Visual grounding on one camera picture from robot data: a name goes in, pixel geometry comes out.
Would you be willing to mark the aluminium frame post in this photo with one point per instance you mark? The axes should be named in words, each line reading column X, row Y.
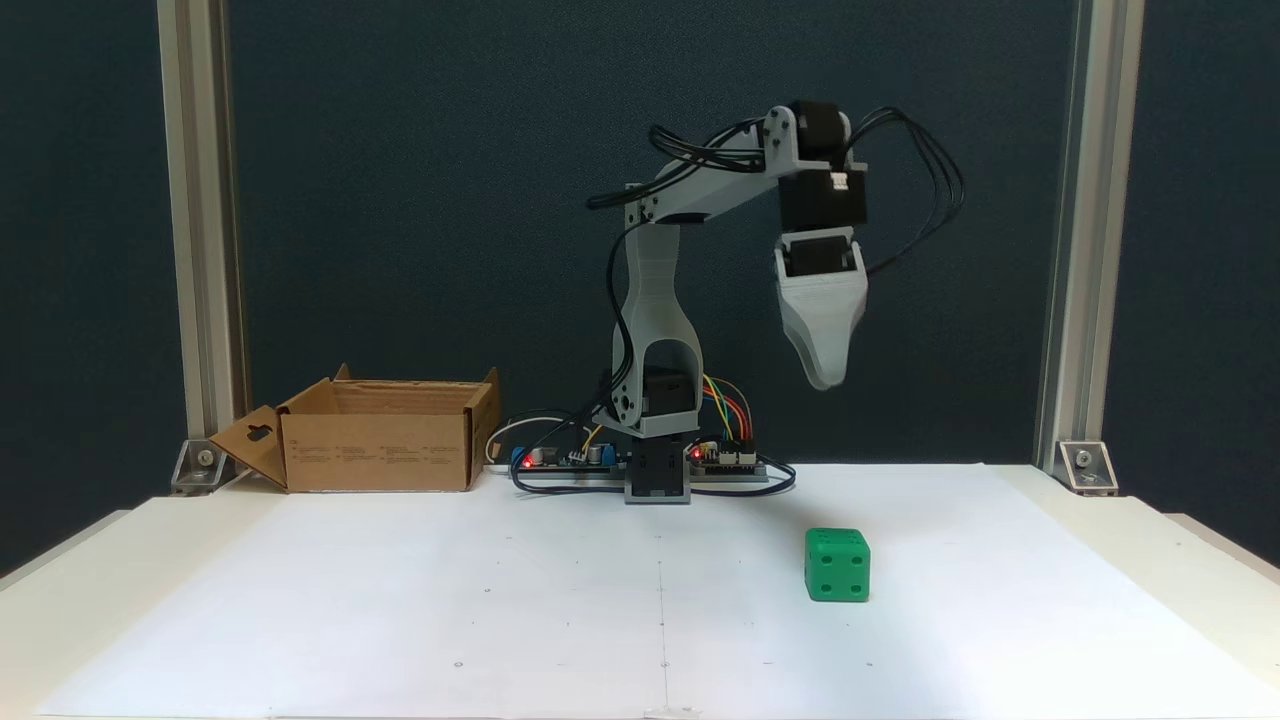
column 195, row 200
column 1090, row 200

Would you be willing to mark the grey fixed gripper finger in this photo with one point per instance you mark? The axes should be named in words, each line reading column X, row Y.
column 822, row 340

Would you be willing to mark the metal corner bracket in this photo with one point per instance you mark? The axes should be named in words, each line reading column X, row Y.
column 1088, row 468
column 203, row 468

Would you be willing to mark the blue circuit board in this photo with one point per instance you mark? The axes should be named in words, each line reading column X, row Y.
column 560, row 462

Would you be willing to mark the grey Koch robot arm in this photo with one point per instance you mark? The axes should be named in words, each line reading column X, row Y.
column 660, row 290

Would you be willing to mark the brown cardboard box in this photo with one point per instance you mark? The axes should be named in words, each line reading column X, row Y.
column 380, row 455

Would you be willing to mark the green die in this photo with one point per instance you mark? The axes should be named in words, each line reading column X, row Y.
column 838, row 570

